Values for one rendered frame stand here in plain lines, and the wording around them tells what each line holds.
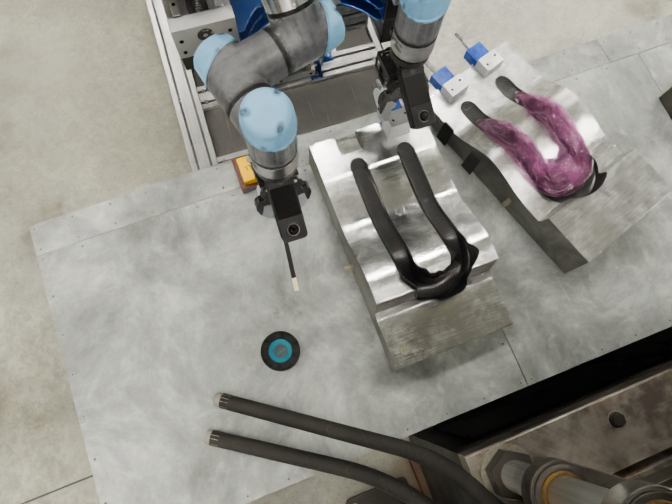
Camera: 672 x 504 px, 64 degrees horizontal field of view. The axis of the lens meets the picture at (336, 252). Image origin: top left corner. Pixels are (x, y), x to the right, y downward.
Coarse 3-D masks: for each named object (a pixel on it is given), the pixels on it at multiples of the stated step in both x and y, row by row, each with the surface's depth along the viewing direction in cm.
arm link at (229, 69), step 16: (256, 32) 78; (208, 48) 75; (224, 48) 75; (240, 48) 76; (256, 48) 75; (272, 48) 76; (208, 64) 75; (224, 64) 75; (240, 64) 75; (256, 64) 75; (272, 64) 76; (208, 80) 76; (224, 80) 74; (240, 80) 74; (256, 80) 75; (272, 80) 78; (224, 96) 75; (240, 96) 74
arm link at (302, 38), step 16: (272, 0) 74; (288, 0) 74; (304, 0) 74; (320, 0) 78; (272, 16) 76; (288, 16) 75; (304, 16) 75; (320, 16) 77; (336, 16) 78; (272, 32) 76; (288, 32) 76; (304, 32) 77; (320, 32) 78; (336, 32) 79; (288, 48) 76; (304, 48) 78; (320, 48) 79; (288, 64) 78; (304, 64) 80
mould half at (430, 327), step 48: (336, 144) 115; (384, 144) 116; (432, 144) 116; (336, 192) 113; (384, 192) 114; (432, 240) 107; (480, 240) 106; (384, 288) 103; (480, 288) 112; (384, 336) 108; (432, 336) 109; (480, 336) 109
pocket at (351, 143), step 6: (342, 138) 117; (348, 138) 118; (354, 138) 119; (342, 144) 118; (348, 144) 118; (354, 144) 118; (360, 144) 118; (342, 150) 118; (348, 150) 118; (354, 150) 118
